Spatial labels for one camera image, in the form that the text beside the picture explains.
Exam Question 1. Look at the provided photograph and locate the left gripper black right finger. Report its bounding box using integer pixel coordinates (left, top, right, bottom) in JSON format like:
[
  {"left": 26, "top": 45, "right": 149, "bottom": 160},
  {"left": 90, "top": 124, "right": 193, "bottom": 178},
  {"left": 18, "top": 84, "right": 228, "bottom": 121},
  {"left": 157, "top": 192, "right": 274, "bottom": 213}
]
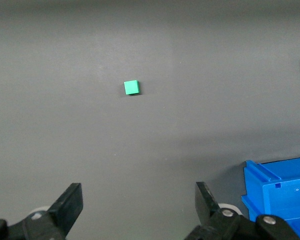
[{"left": 183, "top": 181, "right": 300, "bottom": 240}]

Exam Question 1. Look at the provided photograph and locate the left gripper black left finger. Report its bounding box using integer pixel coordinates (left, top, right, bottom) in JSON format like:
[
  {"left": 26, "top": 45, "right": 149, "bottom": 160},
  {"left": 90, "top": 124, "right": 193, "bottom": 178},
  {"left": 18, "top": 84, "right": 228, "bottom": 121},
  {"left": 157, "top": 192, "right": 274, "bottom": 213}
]
[{"left": 0, "top": 182, "right": 84, "bottom": 240}]

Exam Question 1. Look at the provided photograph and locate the green cube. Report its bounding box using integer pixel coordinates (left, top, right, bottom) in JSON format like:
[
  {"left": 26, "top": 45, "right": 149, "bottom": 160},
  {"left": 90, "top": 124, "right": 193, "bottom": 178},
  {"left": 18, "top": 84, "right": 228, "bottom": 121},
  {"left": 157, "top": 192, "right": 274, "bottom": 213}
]
[{"left": 123, "top": 79, "right": 142, "bottom": 96}]

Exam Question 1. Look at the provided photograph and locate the blue plastic bin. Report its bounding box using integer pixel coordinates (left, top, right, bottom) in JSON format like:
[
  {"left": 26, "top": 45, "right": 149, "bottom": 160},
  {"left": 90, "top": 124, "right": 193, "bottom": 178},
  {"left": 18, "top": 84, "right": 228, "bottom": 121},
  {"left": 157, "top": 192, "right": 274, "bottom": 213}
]
[{"left": 241, "top": 155, "right": 300, "bottom": 240}]

